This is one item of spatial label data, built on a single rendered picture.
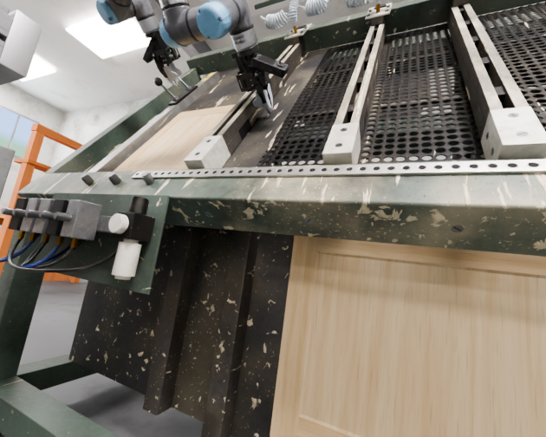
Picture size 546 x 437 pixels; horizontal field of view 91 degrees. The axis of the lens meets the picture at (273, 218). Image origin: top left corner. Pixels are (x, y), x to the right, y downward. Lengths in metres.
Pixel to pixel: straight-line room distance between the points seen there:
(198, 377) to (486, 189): 0.87
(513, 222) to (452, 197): 0.09
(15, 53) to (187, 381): 0.87
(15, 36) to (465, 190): 0.72
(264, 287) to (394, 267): 0.36
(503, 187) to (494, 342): 0.34
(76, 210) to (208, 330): 0.50
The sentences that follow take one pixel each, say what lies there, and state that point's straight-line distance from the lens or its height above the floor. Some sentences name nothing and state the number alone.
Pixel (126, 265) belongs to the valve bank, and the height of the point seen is 0.63.
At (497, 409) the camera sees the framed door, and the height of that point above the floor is 0.46.
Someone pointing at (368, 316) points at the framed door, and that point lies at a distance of 0.73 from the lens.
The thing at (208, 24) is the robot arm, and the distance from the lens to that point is 0.84.
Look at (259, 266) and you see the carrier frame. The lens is 0.83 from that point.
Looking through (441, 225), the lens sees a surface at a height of 0.78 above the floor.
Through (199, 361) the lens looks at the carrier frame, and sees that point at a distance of 0.96.
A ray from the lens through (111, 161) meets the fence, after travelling 1.17.
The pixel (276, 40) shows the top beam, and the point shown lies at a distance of 1.73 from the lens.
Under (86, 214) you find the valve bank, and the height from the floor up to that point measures 0.73.
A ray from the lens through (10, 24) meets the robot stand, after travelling 0.61.
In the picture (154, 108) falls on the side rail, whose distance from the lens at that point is 1.67.
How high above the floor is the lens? 0.68
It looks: 10 degrees up
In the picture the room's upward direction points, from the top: 8 degrees clockwise
